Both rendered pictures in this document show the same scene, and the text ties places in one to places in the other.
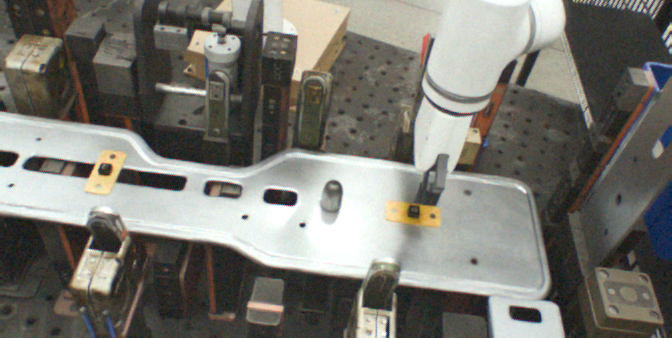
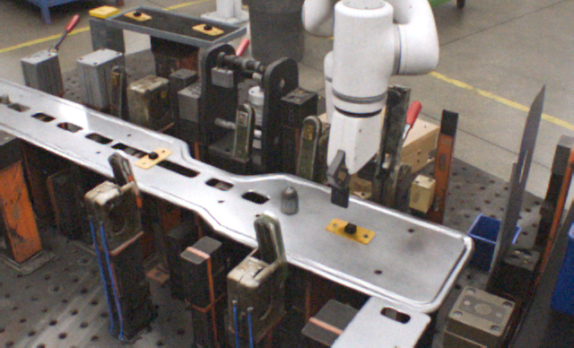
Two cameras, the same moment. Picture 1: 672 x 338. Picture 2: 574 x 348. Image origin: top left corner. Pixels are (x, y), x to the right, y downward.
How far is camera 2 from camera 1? 0.59 m
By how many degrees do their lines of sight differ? 32
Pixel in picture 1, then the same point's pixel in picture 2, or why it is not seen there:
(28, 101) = (136, 115)
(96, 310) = (97, 220)
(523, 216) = (449, 256)
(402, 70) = (477, 188)
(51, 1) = (178, 62)
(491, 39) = (352, 44)
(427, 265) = (335, 263)
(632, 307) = (477, 317)
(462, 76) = (342, 76)
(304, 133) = (301, 166)
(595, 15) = not seen: outside the picture
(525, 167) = not seen: hidden behind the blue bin
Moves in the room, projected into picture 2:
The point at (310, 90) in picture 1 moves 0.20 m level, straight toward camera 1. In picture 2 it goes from (306, 127) to (249, 173)
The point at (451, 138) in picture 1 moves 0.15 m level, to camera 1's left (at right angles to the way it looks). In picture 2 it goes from (343, 134) to (265, 109)
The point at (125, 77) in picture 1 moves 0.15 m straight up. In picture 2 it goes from (194, 107) to (189, 43)
